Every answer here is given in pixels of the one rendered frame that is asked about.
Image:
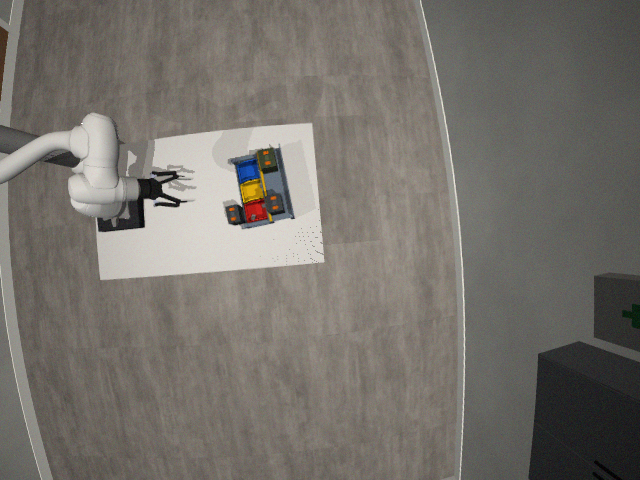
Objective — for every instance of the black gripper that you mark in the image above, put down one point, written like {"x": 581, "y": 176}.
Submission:
{"x": 156, "y": 191}

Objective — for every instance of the yellow open bin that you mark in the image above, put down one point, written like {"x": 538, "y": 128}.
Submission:
{"x": 251, "y": 191}

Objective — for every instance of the blue bin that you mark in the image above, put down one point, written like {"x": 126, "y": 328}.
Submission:
{"x": 248, "y": 171}

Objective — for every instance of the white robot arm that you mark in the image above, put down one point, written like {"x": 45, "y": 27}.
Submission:
{"x": 94, "y": 160}

